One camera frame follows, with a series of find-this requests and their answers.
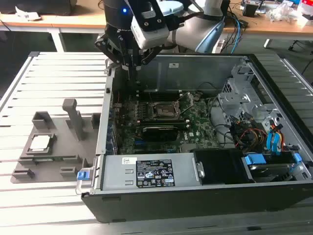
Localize black camera bracket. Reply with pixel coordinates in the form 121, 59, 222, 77
133, 0, 164, 32

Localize hard disk in blue carrier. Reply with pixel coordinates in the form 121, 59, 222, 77
243, 153, 303, 183

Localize CPU socket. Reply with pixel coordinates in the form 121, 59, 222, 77
150, 101, 181, 118

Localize crumpled white paper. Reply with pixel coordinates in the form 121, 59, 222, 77
15, 6, 42, 21

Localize black PC case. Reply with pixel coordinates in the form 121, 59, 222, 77
75, 52, 313, 223

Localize long wooden desk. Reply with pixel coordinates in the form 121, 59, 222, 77
0, 0, 313, 41

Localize small black box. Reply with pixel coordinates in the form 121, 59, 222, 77
243, 3, 257, 18

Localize black graphics card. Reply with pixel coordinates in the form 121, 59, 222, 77
142, 125, 179, 142

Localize black fan shroud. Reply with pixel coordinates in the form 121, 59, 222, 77
193, 148, 255, 186

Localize grey power supply unit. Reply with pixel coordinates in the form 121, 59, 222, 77
100, 153, 203, 191

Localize green motherboard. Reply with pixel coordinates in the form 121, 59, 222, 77
113, 92, 221, 155

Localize metal drive cage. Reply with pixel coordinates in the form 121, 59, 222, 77
217, 62, 282, 130

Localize black rating label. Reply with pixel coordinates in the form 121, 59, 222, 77
135, 159, 172, 188

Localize blue flat wire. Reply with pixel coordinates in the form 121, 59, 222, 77
266, 132, 276, 154
272, 133, 282, 155

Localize clear plastic bags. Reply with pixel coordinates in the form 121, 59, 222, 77
266, 1, 299, 23

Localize red yellow wire bundle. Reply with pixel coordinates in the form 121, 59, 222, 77
231, 122, 268, 149

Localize thin metal locking lever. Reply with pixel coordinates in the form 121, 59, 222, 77
145, 85, 155, 105

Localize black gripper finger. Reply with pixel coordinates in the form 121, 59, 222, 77
94, 33, 132, 79
133, 46, 162, 74

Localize grey parts rack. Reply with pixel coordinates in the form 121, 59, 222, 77
11, 98, 102, 184

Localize silver CPU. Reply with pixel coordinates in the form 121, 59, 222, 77
29, 135, 53, 150

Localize black RAM slot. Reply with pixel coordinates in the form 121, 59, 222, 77
138, 93, 183, 97
140, 119, 186, 125
138, 89, 183, 94
139, 116, 184, 121

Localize silver chipset heatsink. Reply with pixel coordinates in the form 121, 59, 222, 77
180, 143, 198, 153

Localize metal socket cover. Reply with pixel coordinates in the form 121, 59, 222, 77
175, 92, 196, 116

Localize white and red box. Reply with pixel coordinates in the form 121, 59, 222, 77
297, 0, 313, 27

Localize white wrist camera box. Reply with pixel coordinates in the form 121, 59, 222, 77
130, 11, 170, 49

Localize blue cable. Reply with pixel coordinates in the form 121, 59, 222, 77
228, 14, 244, 54

